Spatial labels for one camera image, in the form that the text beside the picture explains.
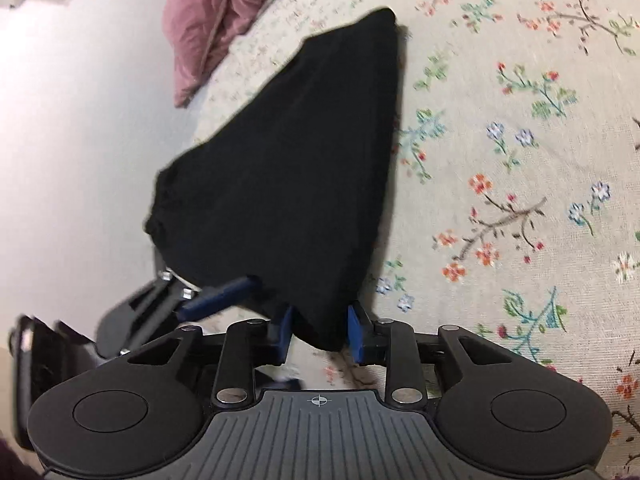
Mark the pink duvet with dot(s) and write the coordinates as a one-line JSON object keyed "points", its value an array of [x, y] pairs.
{"points": [[210, 15]]}

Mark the floral bed sheet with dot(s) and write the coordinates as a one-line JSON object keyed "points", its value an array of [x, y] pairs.
{"points": [[500, 170]]}

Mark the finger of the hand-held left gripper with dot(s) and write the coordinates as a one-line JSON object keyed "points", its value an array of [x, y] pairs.
{"points": [[172, 280], [220, 296]]}

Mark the black pants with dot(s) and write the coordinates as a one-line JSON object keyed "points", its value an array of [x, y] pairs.
{"points": [[300, 160]]}

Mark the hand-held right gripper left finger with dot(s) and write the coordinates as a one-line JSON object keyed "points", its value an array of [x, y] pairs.
{"points": [[285, 336]]}

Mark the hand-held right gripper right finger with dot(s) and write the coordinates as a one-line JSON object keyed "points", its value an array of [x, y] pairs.
{"points": [[354, 334]]}

